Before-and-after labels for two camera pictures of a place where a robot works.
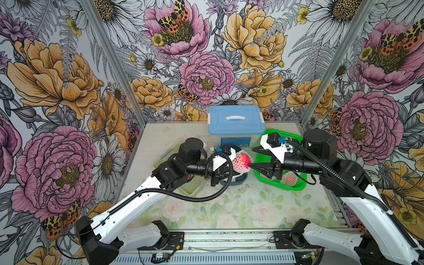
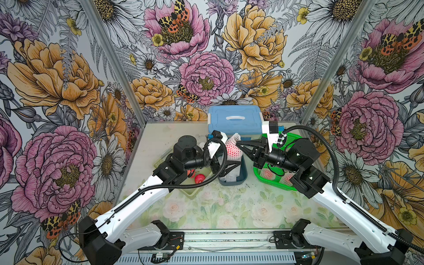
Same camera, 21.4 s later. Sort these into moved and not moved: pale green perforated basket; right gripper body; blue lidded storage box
Moved: right gripper body
Not moved: pale green perforated basket; blue lidded storage box
